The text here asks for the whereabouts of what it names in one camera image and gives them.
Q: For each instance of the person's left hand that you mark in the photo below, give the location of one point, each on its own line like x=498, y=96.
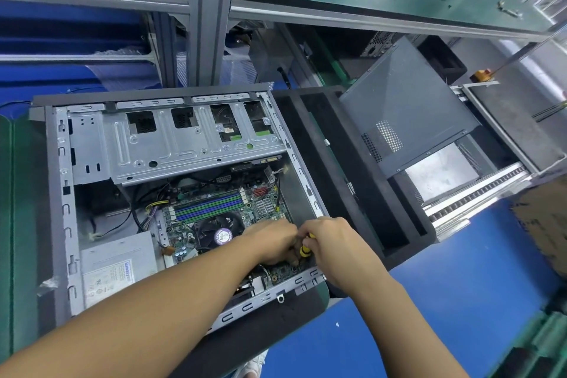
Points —
x=270, y=240

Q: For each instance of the person's right hand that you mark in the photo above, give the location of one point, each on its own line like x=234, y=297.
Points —
x=341, y=254

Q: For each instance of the black CPU fan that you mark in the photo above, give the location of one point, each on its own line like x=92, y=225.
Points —
x=220, y=233

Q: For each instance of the green motherboard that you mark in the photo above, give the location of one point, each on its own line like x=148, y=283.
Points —
x=213, y=205

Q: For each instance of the dark grey computer case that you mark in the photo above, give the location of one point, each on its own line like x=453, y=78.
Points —
x=168, y=138

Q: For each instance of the grey case side panel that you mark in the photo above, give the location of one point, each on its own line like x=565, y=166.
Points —
x=407, y=107

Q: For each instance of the distant computer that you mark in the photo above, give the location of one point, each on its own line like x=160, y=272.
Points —
x=376, y=44

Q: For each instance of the person's left forearm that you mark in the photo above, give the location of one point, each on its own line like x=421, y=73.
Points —
x=124, y=320

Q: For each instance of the person's right forearm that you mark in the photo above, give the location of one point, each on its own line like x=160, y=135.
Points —
x=407, y=329

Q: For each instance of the person's white shoe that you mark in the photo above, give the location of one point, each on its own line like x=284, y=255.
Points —
x=255, y=363

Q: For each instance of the black divided foam tray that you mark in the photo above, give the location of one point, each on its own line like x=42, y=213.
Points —
x=354, y=169

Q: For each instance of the grey metal conveyor plate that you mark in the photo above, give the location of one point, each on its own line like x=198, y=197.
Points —
x=443, y=174

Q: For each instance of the silver power supply unit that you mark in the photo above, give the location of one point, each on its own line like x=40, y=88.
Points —
x=106, y=267

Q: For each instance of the clear plastic bag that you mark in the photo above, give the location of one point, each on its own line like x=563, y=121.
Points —
x=239, y=63

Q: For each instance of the large brown cardboard carton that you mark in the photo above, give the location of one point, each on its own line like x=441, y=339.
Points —
x=545, y=223

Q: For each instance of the stack of green plastic pallets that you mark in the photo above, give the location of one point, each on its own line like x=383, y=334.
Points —
x=531, y=351

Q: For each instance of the grey padded green pallet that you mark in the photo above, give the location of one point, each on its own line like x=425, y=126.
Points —
x=523, y=125

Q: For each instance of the yellow push button box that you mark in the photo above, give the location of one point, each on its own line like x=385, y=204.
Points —
x=483, y=75

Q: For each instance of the blue plastic crate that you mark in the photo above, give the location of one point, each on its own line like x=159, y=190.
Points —
x=71, y=45

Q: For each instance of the small yellowish hand tool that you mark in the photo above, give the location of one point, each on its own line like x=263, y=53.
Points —
x=509, y=9

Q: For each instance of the aluminium conveyor frame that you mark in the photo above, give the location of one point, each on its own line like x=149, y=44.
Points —
x=483, y=192

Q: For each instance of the thick aluminium frame post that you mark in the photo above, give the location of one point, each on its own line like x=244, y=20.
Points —
x=208, y=14

